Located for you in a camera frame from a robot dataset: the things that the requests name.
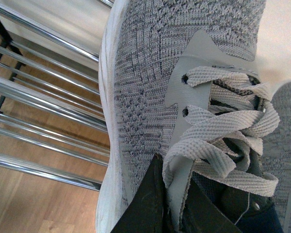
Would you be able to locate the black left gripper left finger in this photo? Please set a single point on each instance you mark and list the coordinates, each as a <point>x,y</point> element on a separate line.
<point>145,214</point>

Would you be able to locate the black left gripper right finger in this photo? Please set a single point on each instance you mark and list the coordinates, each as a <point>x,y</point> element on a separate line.
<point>200,215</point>

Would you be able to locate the grey sneaker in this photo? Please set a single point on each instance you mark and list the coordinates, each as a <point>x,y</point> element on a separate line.
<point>178,78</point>
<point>277,155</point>

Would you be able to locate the black metal shoe rack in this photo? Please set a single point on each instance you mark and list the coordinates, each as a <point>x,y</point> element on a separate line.
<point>49,71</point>

